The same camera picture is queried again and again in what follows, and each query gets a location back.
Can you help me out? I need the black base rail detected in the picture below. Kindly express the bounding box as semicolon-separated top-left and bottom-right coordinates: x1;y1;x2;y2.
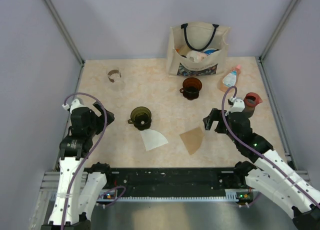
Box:
103;167;248;198

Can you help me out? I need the white paper coffee filter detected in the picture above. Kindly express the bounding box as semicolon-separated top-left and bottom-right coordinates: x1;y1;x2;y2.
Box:
140;129;168;151

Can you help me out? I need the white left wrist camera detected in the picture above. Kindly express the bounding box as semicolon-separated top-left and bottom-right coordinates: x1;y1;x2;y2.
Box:
62;98;84;113

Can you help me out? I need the beige canvas tote bag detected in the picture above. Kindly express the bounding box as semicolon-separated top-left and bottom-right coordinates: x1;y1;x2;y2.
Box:
166;22;230;77

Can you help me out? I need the pink lotion bottle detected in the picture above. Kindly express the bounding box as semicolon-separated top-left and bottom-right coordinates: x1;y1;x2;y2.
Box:
219;65;242;92

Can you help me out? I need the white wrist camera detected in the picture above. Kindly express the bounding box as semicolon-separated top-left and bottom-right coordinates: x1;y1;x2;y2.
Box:
62;98;84;113
228;97;245;113

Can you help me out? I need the dark carafe with red lid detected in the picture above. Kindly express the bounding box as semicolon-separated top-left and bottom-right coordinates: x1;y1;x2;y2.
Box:
243;92;263;118

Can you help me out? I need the clear glass coffee server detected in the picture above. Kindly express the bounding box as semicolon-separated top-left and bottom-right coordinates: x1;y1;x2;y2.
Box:
107;67;125;91

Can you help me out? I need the brown paper coffee filter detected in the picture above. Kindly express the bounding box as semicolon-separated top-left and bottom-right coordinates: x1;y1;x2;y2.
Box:
179;127;204;155

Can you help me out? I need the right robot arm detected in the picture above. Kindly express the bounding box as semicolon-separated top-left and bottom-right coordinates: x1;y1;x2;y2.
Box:
203;108;320;229

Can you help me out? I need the brown coffee dripper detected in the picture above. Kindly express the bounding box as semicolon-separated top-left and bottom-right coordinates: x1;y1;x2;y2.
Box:
179;77;203;100

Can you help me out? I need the olive green coffee dripper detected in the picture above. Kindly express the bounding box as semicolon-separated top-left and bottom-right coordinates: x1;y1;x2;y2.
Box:
127;106;152;131

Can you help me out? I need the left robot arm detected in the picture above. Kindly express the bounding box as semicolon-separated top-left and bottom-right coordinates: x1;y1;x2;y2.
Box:
41;98;115;229

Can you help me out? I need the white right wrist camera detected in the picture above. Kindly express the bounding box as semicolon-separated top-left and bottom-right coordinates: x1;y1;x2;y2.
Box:
228;97;245;113

